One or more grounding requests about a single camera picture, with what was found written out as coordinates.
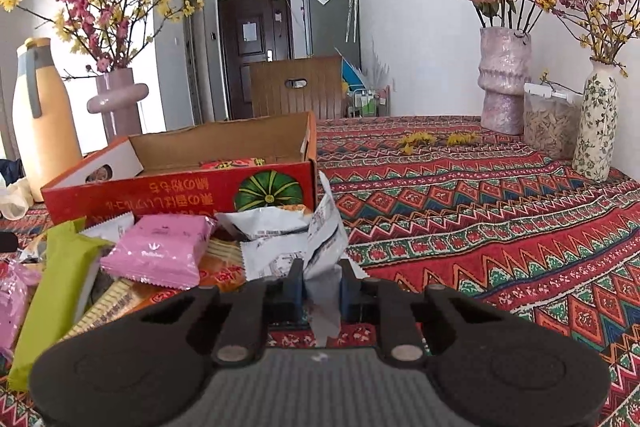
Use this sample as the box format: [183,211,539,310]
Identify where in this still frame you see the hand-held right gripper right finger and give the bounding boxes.
[340,259,506,367]

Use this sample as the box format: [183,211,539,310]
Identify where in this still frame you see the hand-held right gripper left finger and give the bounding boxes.
[135,259,306,365]

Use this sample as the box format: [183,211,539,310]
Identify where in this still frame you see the white biscuit snack packet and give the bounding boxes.
[215,204,313,283]

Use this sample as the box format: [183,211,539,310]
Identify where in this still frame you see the translucent pink snack bag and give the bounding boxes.
[0,259,42,358]

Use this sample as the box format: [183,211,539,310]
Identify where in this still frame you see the grey white snack packet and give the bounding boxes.
[304,172,351,350]

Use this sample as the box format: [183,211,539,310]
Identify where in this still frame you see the long green snack packet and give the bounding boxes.
[7,217,116,392]

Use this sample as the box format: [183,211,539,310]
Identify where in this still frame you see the orange snack packet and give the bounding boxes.
[150,241,251,304]

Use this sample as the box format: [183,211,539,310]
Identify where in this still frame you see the small white snack packet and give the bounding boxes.
[80,213,136,244]

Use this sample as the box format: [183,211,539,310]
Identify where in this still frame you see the beige striped snack packet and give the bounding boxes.
[65,277,151,343]

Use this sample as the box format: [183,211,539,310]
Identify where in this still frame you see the pink square snack packet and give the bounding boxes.
[100,214,218,290]

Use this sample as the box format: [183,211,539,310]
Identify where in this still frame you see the orange cardboard box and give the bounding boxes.
[40,111,318,233]

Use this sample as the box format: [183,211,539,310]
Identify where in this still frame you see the dark bag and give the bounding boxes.
[0,159,23,188]

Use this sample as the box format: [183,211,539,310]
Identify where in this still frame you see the patterned tablecloth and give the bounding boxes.
[0,114,640,427]

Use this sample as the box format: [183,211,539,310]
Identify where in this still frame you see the yellow thermos jug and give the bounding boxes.
[12,38,83,202]

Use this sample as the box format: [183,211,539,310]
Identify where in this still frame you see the red snack packet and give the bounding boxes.
[200,157,266,170]

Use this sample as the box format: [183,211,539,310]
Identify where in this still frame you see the fallen yellow petals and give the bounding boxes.
[397,132,481,155]

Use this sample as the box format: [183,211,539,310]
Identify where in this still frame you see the pink glass vase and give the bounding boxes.
[86,68,149,145]

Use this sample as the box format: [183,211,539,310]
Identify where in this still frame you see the storage cart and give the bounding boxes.
[345,87,391,118]

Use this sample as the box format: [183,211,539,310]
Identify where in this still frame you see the dark wooden door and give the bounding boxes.
[217,0,293,120]

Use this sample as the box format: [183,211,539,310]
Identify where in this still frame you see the pink textured vase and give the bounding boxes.
[480,27,532,136]

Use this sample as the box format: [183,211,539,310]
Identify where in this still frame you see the clear seed jar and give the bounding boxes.
[522,83,583,160]

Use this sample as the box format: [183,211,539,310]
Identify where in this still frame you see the grey refrigerator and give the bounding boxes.
[301,0,362,68]

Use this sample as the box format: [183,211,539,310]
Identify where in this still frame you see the white umbrella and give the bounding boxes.
[345,0,360,42]

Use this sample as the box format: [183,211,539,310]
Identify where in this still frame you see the floral ceramic vase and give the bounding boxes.
[571,59,619,182]

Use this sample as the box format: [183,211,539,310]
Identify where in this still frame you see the yellow red blossom branches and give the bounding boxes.
[530,0,640,78]

